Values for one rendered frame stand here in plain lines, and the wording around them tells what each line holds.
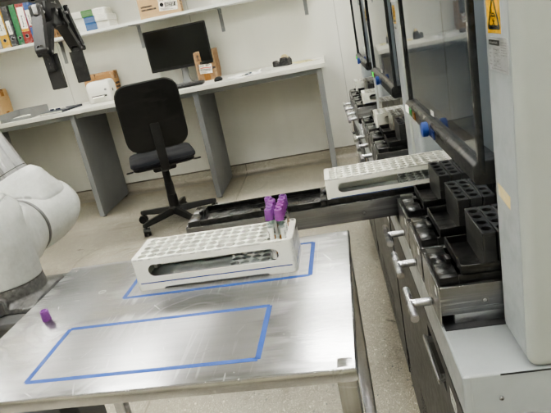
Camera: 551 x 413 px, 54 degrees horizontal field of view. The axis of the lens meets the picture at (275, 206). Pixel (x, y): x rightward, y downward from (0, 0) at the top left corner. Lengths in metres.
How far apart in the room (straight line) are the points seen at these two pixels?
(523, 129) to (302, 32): 4.16
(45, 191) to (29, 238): 0.17
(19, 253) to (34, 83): 4.05
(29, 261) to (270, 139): 3.67
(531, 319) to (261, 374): 0.36
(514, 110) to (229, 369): 0.47
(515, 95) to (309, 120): 4.22
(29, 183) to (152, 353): 0.86
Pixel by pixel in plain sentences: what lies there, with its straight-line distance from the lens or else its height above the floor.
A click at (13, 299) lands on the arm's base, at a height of 0.73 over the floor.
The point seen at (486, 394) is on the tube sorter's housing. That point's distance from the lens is 0.84.
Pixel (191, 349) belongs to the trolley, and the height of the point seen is 0.82.
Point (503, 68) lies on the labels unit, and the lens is 0.72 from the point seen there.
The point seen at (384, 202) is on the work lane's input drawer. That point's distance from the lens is 1.29.
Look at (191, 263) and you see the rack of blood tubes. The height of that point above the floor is 0.83.
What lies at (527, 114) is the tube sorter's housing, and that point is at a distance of 0.69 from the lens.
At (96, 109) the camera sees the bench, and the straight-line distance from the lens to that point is 4.46.
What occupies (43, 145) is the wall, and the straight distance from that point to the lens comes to 5.50.
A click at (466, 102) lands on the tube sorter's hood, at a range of 0.85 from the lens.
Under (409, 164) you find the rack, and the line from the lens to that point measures 1.32.
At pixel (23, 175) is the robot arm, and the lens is 1.59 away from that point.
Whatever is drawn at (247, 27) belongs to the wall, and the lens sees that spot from 4.82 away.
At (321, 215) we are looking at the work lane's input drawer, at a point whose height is 0.79.
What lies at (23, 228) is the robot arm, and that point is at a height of 0.88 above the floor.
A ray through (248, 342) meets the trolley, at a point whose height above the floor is 0.82.
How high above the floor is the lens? 1.23
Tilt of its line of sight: 18 degrees down
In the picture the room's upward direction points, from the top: 11 degrees counter-clockwise
